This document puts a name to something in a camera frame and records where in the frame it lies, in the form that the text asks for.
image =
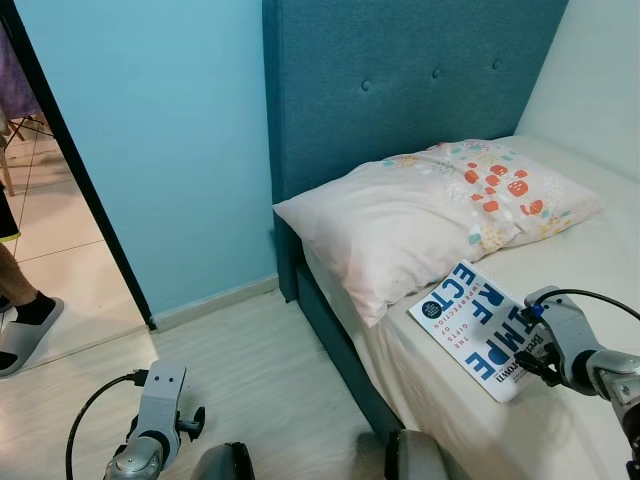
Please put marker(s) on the robot left leg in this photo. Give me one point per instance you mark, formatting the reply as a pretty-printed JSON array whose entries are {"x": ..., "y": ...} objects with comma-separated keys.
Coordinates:
[{"x": 222, "y": 462}]

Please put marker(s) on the mattress with beige sheet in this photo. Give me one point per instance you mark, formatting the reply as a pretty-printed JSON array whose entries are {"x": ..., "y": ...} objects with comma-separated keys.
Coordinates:
[{"x": 560, "y": 240}]

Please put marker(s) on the pink pillow with coloured spots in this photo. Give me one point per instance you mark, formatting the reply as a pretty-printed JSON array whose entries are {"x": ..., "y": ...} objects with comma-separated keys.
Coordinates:
[{"x": 400, "y": 220}]

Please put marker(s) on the person bare leg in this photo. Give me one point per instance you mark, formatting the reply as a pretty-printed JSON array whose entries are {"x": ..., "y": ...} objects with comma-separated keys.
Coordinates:
[{"x": 12, "y": 270}]

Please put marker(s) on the black sock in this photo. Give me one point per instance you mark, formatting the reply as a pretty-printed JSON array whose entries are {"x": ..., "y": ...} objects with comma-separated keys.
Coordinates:
[{"x": 35, "y": 308}]

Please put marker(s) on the black shorts with yellow hem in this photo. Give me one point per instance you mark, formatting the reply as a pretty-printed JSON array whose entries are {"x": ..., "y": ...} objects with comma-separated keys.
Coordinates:
[{"x": 6, "y": 215}]

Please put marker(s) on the robot leg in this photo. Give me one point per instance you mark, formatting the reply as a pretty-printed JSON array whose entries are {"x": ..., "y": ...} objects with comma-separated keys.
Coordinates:
[
  {"x": 420, "y": 458},
  {"x": 222, "y": 462}
]

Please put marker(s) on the light wooden baseboard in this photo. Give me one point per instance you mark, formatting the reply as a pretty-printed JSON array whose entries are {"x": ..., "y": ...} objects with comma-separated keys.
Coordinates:
[{"x": 215, "y": 302}]

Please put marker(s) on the teal upholstered headboard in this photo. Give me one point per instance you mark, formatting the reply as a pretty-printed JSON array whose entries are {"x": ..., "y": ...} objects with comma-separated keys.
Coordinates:
[{"x": 400, "y": 80}]

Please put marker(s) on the black door frame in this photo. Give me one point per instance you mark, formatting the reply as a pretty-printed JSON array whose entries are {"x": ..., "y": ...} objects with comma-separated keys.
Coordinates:
[{"x": 70, "y": 160}]

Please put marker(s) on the robot right leg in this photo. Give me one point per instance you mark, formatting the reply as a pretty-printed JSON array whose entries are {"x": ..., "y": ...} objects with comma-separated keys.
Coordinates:
[{"x": 420, "y": 458}]

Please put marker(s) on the grey slipper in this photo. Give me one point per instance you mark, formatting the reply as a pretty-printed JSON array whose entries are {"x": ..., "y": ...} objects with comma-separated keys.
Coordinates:
[{"x": 25, "y": 345}]

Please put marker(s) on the wooden chair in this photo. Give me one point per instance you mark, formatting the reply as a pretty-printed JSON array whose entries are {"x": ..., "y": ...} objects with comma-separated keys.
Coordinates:
[{"x": 25, "y": 128}]

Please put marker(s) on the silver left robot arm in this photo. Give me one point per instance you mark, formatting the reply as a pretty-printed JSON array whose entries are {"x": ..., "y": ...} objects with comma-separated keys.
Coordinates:
[{"x": 140, "y": 460}]

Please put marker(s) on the white book with blue letters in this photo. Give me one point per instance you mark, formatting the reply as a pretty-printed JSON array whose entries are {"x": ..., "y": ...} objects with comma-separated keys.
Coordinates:
[{"x": 470, "y": 325}]

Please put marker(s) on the purple cloth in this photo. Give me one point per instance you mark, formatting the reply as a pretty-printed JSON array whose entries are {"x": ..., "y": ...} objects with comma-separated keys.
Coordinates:
[{"x": 15, "y": 75}]

